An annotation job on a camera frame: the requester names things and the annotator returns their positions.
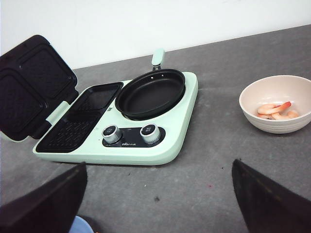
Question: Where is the silver control knob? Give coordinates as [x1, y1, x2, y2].
[140, 124, 161, 145]
[102, 125, 122, 144]

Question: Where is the pale pink shrimp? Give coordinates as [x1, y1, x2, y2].
[271, 110, 299, 120]

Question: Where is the left silver control knob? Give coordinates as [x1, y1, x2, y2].
[102, 125, 122, 144]

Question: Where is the breakfast maker hinged lid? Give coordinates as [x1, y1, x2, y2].
[0, 35, 78, 141]

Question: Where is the beige ribbed bowl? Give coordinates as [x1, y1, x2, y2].
[239, 75, 311, 134]

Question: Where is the black round frying pan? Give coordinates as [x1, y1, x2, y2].
[115, 48, 186, 120]

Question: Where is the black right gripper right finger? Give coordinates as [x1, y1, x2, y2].
[231, 159, 311, 233]

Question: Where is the right silver control knob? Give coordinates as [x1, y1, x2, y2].
[140, 124, 161, 145]

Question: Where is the mint green breakfast maker base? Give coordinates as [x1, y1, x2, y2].
[33, 72, 198, 166]

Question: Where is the pink shrimp with red tail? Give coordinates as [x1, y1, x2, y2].
[258, 101, 292, 115]

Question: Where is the blue ceramic plate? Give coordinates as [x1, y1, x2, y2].
[69, 216, 94, 233]

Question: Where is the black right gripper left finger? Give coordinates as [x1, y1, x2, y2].
[0, 162, 87, 233]

